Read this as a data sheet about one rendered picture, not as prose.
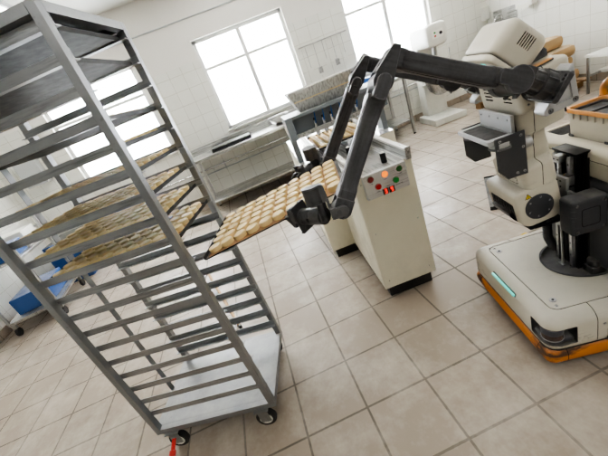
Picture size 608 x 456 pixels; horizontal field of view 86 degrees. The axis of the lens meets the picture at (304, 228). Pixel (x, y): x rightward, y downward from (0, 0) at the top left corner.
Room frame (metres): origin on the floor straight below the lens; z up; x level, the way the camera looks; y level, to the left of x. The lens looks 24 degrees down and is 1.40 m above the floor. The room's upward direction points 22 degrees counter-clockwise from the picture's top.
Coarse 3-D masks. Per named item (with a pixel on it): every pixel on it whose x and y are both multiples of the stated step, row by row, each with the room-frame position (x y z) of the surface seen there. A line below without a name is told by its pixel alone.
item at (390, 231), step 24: (408, 168) 1.63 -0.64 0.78; (360, 192) 1.64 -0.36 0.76; (408, 192) 1.63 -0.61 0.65; (360, 216) 1.71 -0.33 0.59; (384, 216) 1.64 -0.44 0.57; (408, 216) 1.63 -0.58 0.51; (360, 240) 1.99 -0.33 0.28; (384, 240) 1.64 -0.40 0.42; (408, 240) 1.64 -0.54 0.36; (384, 264) 1.64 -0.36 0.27; (408, 264) 1.64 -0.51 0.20; (432, 264) 1.64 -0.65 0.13; (408, 288) 1.67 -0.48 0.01
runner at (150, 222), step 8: (136, 224) 1.16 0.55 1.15; (144, 224) 1.16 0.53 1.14; (152, 224) 1.15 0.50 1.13; (112, 232) 1.18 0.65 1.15; (120, 232) 1.17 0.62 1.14; (128, 232) 1.17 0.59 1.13; (96, 240) 1.19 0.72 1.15; (104, 240) 1.19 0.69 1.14; (112, 240) 1.18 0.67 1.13; (72, 248) 1.21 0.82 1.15; (80, 248) 1.20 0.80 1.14; (88, 248) 1.20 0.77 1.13; (48, 256) 1.22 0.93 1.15; (56, 256) 1.22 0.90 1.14; (64, 256) 1.21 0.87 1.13; (32, 264) 1.24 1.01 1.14; (40, 264) 1.23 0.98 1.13
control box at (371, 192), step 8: (400, 160) 1.63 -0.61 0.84; (384, 168) 1.61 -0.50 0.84; (392, 168) 1.61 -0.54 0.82; (368, 176) 1.61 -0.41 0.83; (376, 176) 1.61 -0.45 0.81; (392, 176) 1.61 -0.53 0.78; (400, 176) 1.60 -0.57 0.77; (368, 184) 1.61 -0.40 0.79; (376, 184) 1.60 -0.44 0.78; (384, 184) 1.61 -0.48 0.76; (392, 184) 1.61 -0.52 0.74; (400, 184) 1.60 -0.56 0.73; (408, 184) 1.60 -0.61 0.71; (368, 192) 1.61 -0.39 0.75; (376, 192) 1.61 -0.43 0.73; (384, 192) 1.60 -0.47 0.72; (368, 200) 1.61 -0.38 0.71
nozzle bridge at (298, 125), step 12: (360, 96) 2.41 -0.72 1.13; (312, 108) 2.37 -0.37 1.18; (324, 108) 2.41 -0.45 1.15; (336, 108) 2.41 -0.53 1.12; (360, 108) 2.41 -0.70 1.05; (288, 120) 2.33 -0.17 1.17; (300, 120) 2.41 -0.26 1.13; (312, 120) 2.41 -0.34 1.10; (384, 120) 2.43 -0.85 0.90; (288, 132) 2.39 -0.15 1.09; (300, 132) 2.42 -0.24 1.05; (312, 132) 2.36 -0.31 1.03; (300, 156) 2.44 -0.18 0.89
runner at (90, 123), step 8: (88, 120) 1.15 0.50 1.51; (64, 128) 1.17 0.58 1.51; (72, 128) 1.16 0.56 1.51; (80, 128) 1.16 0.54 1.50; (88, 128) 1.16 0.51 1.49; (48, 136) 1.18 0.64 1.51; (56, 136) 1.17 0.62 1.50; (64, 136) 1.17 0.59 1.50; (72, 136) 1.17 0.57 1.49; (32, 144) 1.19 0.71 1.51; (40, 144) 1.18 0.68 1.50; (48, 144) 1.18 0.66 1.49; (8, 152) 1.20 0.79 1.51; (16, 152) 1.20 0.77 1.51; (24, 152) 1.19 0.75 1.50; (32, 152) 1.19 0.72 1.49; (0, 160) 1.21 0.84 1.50; (8, 160) 1.20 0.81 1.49; (16, 160) 1.23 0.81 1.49
